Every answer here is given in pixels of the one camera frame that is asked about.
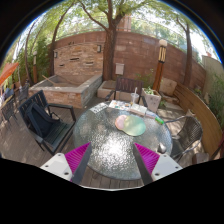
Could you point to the dark wooden chair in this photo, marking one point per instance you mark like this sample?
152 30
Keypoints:
128 85

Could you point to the round glass patio table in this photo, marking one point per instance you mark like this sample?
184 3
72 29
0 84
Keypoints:
112 149

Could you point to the large tree trunk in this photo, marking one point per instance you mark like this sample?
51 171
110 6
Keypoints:
114 10

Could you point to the green round mouse pad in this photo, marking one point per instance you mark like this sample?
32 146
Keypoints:
134 125

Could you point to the orange parasol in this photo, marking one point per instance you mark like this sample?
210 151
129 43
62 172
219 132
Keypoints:
9 68

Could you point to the patterned booklet on table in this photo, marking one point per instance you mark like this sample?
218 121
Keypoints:
99 107

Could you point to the wooden lamp post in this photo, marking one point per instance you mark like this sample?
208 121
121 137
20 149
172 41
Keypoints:
161 61

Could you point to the white box on table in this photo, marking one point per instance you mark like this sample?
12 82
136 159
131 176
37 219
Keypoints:
139 109

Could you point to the curved wooden bench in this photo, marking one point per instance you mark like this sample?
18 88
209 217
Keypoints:
212 133

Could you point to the dark wicker chair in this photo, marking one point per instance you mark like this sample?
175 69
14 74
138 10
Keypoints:
187 138

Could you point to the white square planter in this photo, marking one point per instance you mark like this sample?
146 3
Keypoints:
152 98

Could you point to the clear plastic cup with straw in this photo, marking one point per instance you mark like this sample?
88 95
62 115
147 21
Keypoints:
134 96

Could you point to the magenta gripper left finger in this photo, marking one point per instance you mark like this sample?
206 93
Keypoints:
77 160

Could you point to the black slatted armchair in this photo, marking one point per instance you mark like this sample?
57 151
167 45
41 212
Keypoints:
50 132

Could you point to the green marker pen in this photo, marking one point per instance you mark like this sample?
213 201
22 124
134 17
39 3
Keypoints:
159 120

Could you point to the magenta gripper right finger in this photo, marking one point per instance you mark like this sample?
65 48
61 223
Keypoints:
146 161

